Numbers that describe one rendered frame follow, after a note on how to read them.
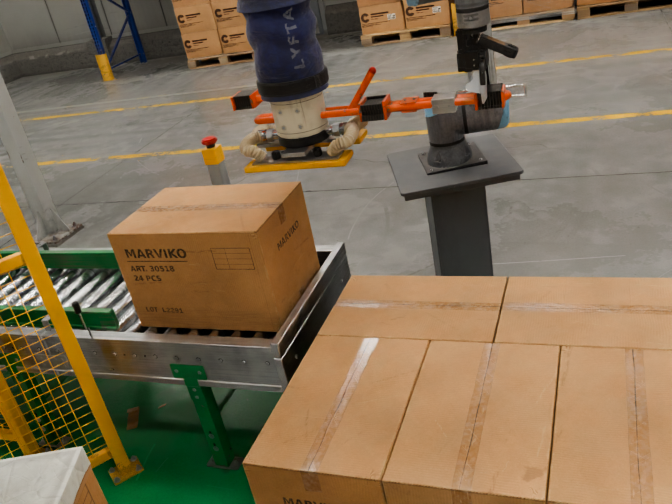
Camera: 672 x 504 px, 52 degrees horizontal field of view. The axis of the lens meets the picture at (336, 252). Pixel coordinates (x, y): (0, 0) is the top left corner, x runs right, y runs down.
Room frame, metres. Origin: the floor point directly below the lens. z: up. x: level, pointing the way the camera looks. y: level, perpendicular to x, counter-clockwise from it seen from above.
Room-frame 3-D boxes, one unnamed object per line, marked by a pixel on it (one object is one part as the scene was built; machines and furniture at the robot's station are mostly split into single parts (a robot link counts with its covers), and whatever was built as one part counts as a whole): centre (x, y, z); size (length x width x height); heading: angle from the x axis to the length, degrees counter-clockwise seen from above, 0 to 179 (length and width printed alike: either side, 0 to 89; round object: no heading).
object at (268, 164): (2.09, 0.06, 1.15); 0.34 x 0.10 x 0.05; 68
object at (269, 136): (2.18, 0.02, 1.19); 0.34 x 0.25 x 0.06; 68
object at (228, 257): (2.35, 0.43, 0.75); 0.60 x 0.40 x 0.40; 66
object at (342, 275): (2.21, 0.12, 0.48); 0.70 x 0.03 x 0.15; 156
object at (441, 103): (2.01, -0.41, 1.24); 0.07 x 0.07 x 0.04; 68
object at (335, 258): (2.21, 0.12, 0.58); 0.70 x 0.03 x 0.06; 156
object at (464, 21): (1.97, -0.51, 1.48); 0.10 x 0.09 x 0.05; 158
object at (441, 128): (2.79, -0.57, 0.95); 0.17 x 0.15 x 0.18; 76
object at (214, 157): (2.90, 0.43, 0.50); 0.07 x 0.07 x 1.00; 66
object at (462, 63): (1.98, -0.50, 1.39); 0.09 x 0.08 x 0.12; 68
